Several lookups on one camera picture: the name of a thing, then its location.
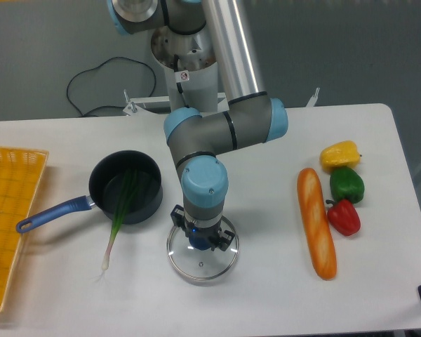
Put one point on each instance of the green bell pepper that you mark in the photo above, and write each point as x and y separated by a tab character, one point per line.
346	183

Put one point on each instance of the yellow bell pepper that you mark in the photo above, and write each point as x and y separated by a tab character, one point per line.
341	154

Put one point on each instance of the orange baguette bread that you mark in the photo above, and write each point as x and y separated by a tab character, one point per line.
314	219

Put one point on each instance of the glass pot lid blue knob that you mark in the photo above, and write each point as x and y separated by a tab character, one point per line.
196	265

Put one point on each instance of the yellow woven basket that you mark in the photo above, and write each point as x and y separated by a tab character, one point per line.
20	174

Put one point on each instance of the green spring onion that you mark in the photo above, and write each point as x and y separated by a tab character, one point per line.
127	195

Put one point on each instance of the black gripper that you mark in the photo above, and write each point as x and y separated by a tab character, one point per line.
201	230

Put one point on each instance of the red bell pepper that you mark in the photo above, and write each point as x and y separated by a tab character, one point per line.
343	217

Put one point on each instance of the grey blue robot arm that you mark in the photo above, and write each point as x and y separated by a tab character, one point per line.
196	138

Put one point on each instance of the dark pot blue handle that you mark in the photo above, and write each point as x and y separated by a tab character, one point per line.
104	187

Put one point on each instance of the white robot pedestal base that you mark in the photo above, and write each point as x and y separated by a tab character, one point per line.
191	73

